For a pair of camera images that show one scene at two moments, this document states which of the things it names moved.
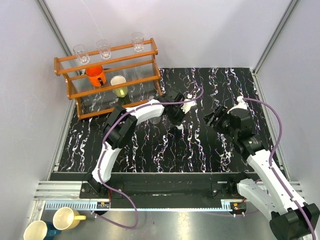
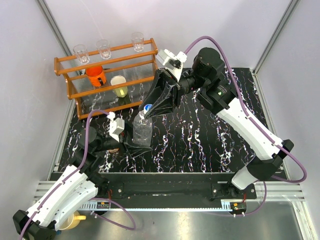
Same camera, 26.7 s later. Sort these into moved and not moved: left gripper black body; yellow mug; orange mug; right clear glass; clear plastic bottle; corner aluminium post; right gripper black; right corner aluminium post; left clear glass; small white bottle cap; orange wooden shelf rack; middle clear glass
Moved: left gripper black body; clear plastic bottle; small white bottle cap; right gripper black
Not moved: orange wooden shelf rack; yellow mug; right clear glass; right corner aluminium post; left clear glass; corner aluminium post; middle clear glass; orange mug
